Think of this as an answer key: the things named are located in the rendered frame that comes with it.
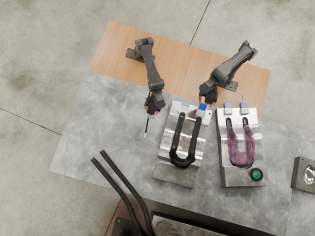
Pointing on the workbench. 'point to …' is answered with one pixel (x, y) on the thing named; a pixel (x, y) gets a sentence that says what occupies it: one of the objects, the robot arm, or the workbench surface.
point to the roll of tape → (257, 174)
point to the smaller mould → (303, 175)
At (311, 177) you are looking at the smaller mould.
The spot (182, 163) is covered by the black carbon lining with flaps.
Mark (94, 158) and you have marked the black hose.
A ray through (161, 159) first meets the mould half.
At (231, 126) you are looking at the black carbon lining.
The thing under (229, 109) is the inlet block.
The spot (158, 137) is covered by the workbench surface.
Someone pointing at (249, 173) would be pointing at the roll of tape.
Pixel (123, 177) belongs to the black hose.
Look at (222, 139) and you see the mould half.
